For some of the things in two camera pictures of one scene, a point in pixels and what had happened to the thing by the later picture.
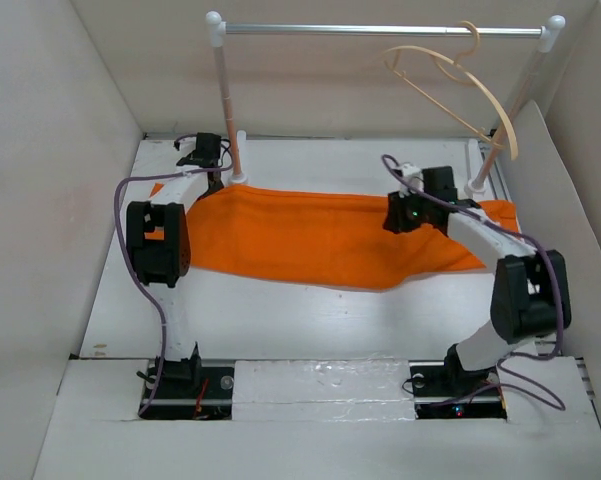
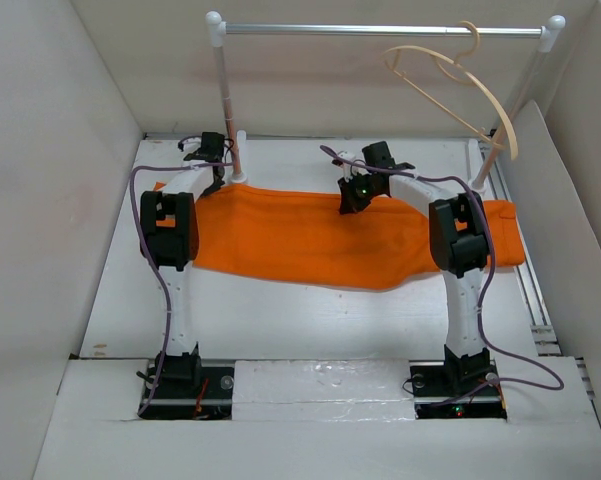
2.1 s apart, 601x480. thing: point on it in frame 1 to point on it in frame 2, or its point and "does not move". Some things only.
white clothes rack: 220,29 does not move
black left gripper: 213,189 does not move
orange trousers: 326,238 does not move
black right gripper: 397,220 to 349,203
